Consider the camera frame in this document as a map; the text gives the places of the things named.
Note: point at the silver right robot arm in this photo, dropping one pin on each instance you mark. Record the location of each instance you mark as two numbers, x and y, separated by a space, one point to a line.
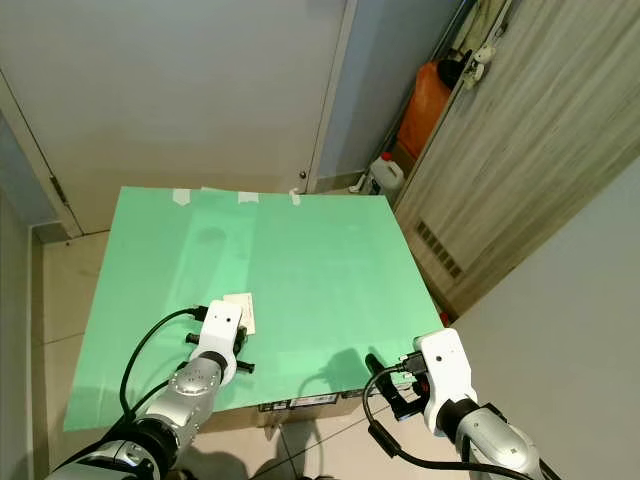
500 445

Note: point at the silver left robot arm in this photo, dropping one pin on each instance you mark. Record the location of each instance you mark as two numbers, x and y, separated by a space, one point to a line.
195 385

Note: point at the brown cardboard box with labels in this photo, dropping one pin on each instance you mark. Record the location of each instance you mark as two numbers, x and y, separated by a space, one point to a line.
300 405

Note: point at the green table board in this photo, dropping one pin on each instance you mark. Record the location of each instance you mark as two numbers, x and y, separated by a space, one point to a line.
310 280

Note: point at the white tape piece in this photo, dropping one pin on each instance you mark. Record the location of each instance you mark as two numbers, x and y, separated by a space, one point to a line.
182 197
248 196
294 197

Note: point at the white plastic jug red cap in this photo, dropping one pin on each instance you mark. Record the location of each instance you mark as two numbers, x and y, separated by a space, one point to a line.
387 178

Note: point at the metal door hinge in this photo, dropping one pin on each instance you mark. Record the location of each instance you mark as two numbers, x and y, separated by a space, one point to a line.
57 191

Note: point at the white door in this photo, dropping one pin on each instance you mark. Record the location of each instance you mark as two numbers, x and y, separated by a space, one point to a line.
180 100

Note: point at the orange bag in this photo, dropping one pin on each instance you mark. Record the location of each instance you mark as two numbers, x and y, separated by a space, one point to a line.
425 105

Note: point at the grey wood grain cabinet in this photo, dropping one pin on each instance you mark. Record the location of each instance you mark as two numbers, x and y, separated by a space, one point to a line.
540 120

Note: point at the small white toy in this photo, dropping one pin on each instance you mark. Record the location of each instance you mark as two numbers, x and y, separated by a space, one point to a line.
487 62

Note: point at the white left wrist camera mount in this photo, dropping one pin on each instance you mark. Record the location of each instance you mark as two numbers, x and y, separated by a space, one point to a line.
222 328

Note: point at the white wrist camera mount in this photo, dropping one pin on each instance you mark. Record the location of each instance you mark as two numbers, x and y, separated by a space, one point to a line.
222 328
445 375

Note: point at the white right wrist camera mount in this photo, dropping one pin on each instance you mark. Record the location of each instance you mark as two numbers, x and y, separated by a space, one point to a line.
445 375

